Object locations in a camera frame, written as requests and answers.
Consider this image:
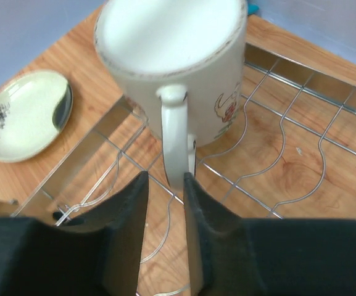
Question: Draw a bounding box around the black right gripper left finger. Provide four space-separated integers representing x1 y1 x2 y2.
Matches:
0 171 149 295

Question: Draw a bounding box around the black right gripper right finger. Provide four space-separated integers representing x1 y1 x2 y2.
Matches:
183 173 356 295

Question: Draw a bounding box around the teal cloth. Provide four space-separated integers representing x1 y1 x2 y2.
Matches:
247 4 259 15

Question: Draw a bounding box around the green-lined floral mug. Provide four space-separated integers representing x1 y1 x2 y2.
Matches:
94 1 248 191

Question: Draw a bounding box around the white plate with black flowers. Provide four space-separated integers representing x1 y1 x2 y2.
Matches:
0 70 73 163

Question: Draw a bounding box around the steel wire dish rack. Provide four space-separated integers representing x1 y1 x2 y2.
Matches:
16 45 356 295

